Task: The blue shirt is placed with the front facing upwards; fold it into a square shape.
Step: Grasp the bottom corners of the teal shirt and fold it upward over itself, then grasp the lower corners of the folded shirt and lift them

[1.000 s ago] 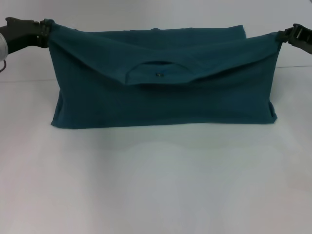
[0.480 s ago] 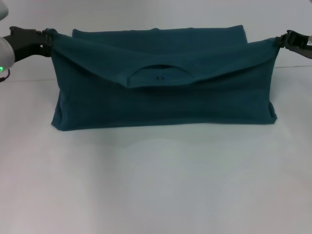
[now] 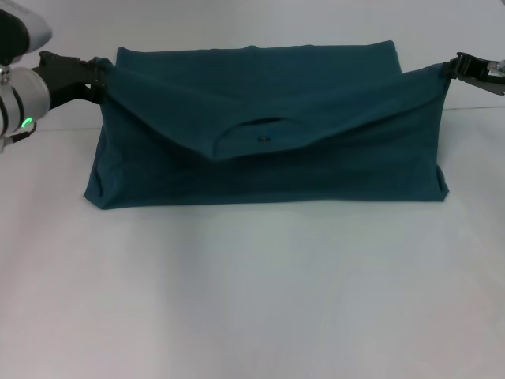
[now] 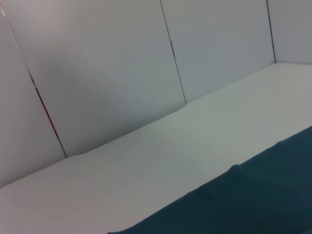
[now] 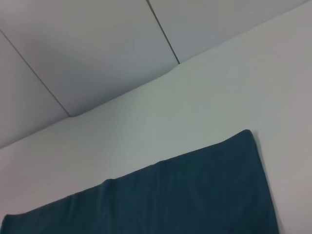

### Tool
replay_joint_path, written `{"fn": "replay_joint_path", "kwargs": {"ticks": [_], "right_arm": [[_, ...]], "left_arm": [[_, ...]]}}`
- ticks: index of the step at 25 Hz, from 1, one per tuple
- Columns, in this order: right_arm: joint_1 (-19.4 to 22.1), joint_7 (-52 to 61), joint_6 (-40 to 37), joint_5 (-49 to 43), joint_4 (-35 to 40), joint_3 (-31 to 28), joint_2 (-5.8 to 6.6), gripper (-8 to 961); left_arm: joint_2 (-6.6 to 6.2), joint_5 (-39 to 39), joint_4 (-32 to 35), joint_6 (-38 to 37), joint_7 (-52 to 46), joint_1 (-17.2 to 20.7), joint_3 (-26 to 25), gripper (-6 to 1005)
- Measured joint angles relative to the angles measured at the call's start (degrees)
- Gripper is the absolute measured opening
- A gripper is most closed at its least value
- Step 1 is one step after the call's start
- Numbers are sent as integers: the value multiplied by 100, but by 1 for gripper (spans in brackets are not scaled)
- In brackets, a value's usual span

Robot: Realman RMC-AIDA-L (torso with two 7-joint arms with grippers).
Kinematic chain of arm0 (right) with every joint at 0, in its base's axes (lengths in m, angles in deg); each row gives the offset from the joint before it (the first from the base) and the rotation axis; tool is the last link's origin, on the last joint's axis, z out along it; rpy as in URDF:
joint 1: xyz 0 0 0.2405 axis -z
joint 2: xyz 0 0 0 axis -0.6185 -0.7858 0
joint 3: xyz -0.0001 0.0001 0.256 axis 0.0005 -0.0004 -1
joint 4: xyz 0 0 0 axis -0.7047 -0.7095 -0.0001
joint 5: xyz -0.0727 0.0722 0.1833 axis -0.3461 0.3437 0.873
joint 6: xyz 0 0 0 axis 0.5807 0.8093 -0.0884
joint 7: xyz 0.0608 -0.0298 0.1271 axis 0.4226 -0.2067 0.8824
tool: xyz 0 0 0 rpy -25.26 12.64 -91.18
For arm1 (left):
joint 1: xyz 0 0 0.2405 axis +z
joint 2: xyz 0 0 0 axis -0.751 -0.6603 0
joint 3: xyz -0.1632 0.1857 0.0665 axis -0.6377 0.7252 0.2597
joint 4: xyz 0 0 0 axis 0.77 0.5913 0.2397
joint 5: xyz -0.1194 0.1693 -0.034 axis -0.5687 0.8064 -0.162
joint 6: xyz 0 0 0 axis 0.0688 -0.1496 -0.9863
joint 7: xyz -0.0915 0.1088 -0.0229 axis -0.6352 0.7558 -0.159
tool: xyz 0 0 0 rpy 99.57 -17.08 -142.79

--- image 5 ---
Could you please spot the teal blue FREE t-shirt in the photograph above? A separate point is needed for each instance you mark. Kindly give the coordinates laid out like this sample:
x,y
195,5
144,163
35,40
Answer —
x,y
170,195

